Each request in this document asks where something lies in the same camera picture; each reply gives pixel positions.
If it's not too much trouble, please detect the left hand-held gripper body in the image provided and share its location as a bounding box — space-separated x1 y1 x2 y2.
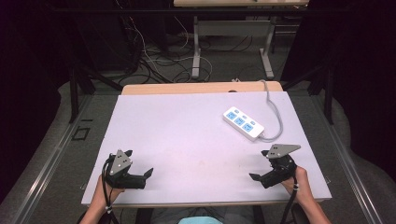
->
105 149 147 190

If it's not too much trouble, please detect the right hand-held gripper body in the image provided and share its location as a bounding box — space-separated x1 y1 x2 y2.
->
261 143 303 189

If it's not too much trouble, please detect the person's right hand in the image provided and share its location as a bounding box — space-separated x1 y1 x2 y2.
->
280 165 310 204

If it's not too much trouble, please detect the person's left hand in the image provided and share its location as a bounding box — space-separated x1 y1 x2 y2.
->
92 175 126 209

